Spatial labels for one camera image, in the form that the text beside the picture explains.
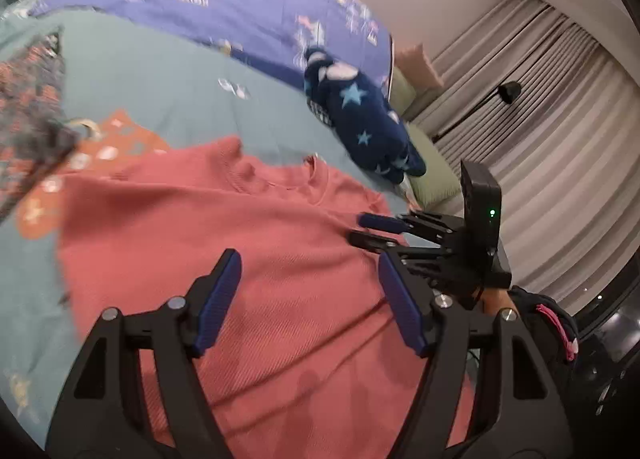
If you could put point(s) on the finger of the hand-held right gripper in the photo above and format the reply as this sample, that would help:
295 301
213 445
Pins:
372 240
382 222

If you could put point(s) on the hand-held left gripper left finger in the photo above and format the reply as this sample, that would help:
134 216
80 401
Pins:
220 304

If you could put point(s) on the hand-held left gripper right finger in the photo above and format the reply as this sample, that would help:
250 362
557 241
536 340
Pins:
400 304

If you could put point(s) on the coral long-sleeve shirt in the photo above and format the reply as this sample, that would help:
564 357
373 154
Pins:
300 289

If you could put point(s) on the person's right forearm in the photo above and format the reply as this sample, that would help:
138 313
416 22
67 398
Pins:
530 314

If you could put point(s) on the navy star-print garment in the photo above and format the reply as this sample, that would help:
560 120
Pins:
365 119

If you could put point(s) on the pink wrist band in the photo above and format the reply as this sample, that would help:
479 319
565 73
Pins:
557 329

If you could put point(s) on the grey curtain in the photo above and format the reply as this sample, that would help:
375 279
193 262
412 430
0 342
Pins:
550 139

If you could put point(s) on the black floor lamp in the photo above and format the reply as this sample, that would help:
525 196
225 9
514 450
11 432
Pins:
511 91

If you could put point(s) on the teal printed bed sheet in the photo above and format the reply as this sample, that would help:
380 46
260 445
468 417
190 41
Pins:
165 79

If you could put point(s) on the folded floral cloth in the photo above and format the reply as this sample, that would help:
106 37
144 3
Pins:
25 104

